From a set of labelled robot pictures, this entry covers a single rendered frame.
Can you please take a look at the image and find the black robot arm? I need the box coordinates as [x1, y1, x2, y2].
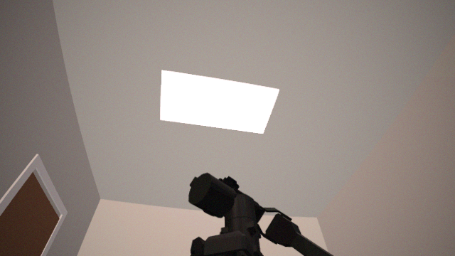
[188, 172, 333, 256]

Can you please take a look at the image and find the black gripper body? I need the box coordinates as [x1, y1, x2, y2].
[202, 217, 264, 256]

